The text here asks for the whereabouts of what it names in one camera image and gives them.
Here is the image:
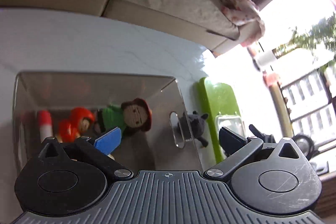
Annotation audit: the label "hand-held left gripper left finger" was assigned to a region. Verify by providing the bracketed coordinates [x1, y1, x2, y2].
[39, 127, 133, 181]

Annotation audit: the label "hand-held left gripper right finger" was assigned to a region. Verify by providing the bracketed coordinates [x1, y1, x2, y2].
[204, 127, 305, 181]

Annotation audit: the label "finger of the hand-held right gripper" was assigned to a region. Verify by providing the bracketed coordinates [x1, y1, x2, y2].
[248, 124, 276, 146]

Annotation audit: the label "crochet doll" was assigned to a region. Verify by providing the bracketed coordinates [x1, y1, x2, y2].
[93, 98, 153, 139]

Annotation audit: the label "green lid with clear flap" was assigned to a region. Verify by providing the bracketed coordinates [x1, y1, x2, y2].
[193, 77, 250, 165]

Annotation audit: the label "transparent grey storage box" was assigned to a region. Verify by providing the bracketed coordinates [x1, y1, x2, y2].
[13, 70, 204, 170]

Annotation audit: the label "dark round object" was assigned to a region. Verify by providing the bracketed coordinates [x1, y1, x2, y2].
[292, 134, 314, 160]

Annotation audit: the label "red hooded figurine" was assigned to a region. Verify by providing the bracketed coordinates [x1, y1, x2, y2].
[57, 107, 96, 144]

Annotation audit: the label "black cat plush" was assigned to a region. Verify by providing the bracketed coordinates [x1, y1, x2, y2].
[177, 111, 210, 148]

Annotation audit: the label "red and white toy pin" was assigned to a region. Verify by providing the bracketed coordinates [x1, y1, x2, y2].
[36, 110, 54, 142]

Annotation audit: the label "white cylinder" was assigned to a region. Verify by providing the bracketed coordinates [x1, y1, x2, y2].
[256, 50, 277, 68]

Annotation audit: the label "green outdoor plants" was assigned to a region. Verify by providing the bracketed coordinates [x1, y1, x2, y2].
[287, 10, 336, 59]

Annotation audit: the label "beige sofa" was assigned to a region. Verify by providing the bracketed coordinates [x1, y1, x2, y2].
[0, 0, 266, 57]

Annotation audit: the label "pink floral cloth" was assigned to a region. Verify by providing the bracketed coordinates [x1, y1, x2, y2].
[219, 0, 266, 48]

